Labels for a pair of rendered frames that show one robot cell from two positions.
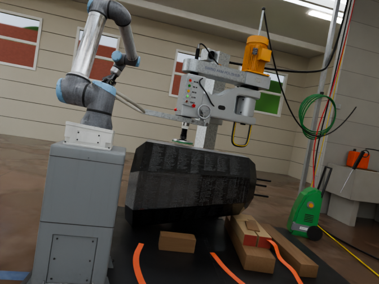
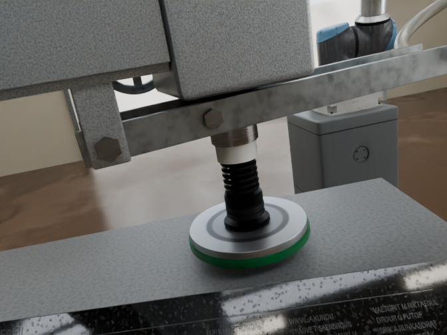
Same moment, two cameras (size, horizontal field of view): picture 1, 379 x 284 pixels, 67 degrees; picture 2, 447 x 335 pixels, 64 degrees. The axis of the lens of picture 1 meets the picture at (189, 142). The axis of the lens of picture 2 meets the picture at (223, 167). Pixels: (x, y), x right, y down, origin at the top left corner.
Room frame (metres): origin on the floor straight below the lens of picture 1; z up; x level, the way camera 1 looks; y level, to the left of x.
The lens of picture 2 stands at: (3.57, 0.08, 1.22)
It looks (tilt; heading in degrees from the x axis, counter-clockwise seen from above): 18 degrees down; 184
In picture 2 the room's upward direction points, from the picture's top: 9 degrees counter-clockwise
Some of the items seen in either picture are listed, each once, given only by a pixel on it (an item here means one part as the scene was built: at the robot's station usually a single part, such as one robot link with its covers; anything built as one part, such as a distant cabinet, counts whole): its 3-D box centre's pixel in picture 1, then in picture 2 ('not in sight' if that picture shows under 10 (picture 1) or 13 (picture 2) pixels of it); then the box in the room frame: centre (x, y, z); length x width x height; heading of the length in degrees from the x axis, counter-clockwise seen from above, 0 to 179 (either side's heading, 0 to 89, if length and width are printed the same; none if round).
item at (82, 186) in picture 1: (83, 213); (342, 187); (1.76, 0.58, 0.43); 0.50 x 0.50 x 0.85; 12
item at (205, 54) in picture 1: (207, 55); not in sight; (3.74, -0.05, 2.00); 0.20 x 0.18 x 0.15; 7
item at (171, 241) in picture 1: (176, 242); not in sight; (2.42, -0.04, 0.07); 0.30 x 0.12 x 0.12; 99
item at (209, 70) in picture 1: (225, 76); not in sight; (3.10, -0.26, 1.65); 0.96 x 0.25 x 0.17; 110
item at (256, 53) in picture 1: (255, 56); not in sight; (3.19, -0.55, 1.94); 0.31 x 0.28 x 0.40; 20
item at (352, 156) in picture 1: (360, 159); not in sight; (4.80, -2.85, 1.00); 0.50 x 0.22 x 0.33; 102
